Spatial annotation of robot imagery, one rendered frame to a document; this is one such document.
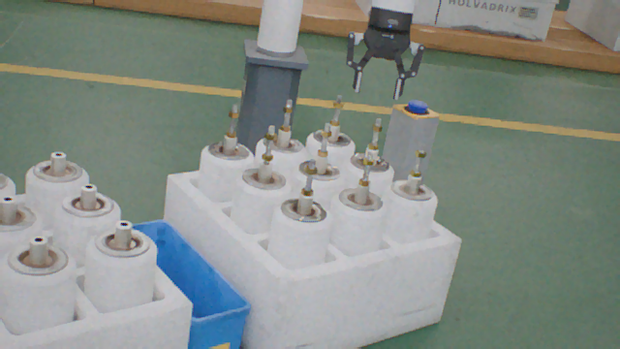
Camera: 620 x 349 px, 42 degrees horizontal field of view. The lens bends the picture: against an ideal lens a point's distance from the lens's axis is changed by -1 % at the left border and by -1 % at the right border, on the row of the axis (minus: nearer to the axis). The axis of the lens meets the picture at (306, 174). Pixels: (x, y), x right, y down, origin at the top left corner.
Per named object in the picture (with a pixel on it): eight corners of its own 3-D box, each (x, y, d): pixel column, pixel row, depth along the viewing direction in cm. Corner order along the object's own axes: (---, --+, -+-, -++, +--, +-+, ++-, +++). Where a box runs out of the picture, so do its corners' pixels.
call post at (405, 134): (362, 239, 176) (391, 107, 164) (387, 234, 181) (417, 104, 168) (384, 255, 171) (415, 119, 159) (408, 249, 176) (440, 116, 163)
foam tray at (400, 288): (159, 258, 156) (167, 174, 149) (319, 226, 179) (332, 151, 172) (267, 378, 129) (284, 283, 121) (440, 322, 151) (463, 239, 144)
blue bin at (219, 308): (105, 286, 144) (108, 228, 140) (160, 273, 151) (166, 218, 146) (184, 387, 124) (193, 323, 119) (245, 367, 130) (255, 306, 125)
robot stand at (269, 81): (229, 150, 209) (243, 39, 196) (284, 156, 211) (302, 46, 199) (230, 174, 195) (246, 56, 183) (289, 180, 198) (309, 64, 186)
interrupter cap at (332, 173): (339, 167, 147) (340, 164, 147) (340, 184, 140) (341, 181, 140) (298, 161, 147) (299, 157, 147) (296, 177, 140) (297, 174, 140)
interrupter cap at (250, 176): (248, 191, 132) (249, 187, 132) (235, 172, 138) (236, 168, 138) (292, 190, 135) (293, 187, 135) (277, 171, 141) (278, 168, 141)
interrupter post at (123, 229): (110, 242, 111) (111, 221, 109) (126, 239, 112) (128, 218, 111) (117, 251, 109) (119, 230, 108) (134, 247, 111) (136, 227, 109)
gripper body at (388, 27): (369, 2, 137) (359, 56, 139) (418, 11, 137) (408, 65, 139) (368, 1, 144) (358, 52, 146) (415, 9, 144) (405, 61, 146)
